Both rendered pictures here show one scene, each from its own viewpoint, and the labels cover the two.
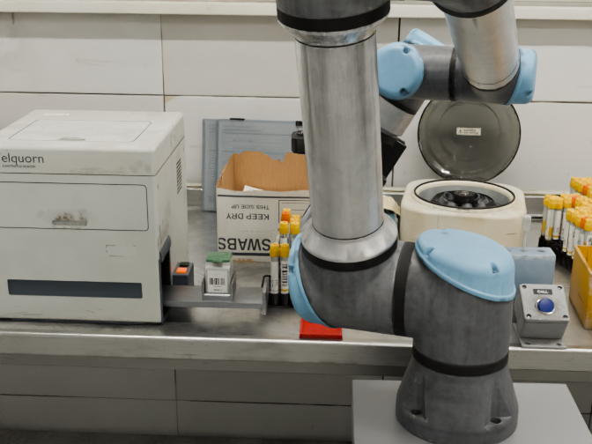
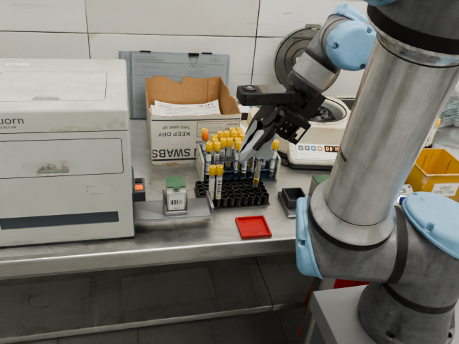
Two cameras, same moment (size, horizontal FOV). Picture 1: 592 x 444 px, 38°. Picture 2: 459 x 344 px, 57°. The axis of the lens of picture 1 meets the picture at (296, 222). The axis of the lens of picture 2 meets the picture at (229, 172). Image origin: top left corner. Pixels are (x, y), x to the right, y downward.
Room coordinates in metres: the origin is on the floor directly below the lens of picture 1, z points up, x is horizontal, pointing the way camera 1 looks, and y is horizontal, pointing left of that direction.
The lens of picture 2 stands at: (0.57, 0.24, 1.48)
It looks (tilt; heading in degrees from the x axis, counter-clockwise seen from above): 32 degrees down; 343
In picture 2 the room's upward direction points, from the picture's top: 5 degrees clockwise
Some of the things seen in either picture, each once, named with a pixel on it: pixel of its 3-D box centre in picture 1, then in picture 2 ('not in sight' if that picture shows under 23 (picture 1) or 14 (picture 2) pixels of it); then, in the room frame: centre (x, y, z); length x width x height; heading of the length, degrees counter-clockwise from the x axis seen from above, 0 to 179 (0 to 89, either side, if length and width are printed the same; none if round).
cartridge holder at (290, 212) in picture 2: not in sight; (294, 200); (1.33, -0.17, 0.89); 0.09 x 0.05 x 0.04; 176
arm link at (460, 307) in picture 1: (457, 292); (429, 245); (0.95, -0.19, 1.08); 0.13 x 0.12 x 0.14; 72
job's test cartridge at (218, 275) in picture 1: (219, 276); (175, 196); (1.32, 0.13, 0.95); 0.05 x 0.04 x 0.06; 177
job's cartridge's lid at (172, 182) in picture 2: (218, 257); (175, 183); (1.32, 0.13, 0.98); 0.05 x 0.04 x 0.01; 177
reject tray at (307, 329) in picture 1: (321, 327); (253, 226); (1.27, -0.04, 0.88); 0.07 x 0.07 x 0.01; 87
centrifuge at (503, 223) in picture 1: (462, 224); (311, 127); (1.62, -0.33, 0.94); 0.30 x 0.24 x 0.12; 168
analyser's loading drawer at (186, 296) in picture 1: (205, 290); (164, 206); (1.32, 0.15, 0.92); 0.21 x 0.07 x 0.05; 87
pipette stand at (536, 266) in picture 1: (521, 277); not in sight; (1.37, -0.39, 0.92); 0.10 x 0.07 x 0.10; 89
